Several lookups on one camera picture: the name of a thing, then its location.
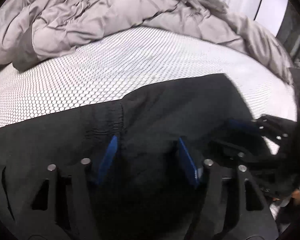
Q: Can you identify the white honeycomb mattress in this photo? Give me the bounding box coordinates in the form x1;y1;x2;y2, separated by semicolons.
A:
0;27;297;128

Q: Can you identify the grey crumpled duvet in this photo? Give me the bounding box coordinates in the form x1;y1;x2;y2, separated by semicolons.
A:
0;0;293;84

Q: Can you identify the person's right hand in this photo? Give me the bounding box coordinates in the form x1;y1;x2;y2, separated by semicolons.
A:
291;190;300;205

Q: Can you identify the dark shelving unit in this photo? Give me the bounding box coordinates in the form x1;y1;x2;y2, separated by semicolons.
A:
276;2;300;68

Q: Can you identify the white curtain right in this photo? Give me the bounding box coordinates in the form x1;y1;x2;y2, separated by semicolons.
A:
220;0;290;43

